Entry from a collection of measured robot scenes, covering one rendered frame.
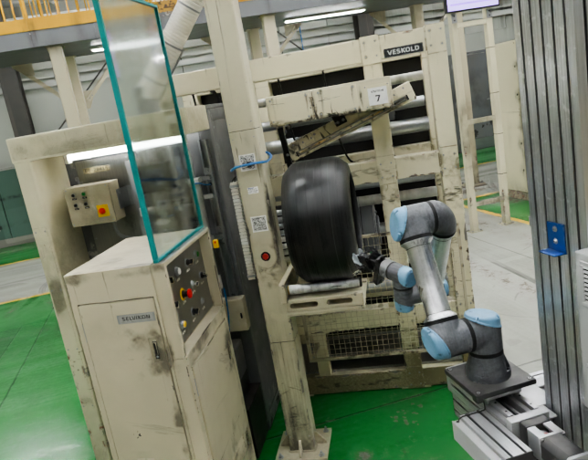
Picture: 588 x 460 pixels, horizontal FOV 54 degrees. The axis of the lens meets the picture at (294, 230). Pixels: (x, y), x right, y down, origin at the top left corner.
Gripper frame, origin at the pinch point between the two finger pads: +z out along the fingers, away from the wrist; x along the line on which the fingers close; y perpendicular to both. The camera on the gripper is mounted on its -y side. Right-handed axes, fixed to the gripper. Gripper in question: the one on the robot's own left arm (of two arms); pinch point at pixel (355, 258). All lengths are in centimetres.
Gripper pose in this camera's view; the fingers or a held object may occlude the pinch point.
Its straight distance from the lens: 253.4
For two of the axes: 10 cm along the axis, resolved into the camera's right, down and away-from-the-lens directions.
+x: -7.5, 5.6, -3.5
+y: -3.8, -8.0, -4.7
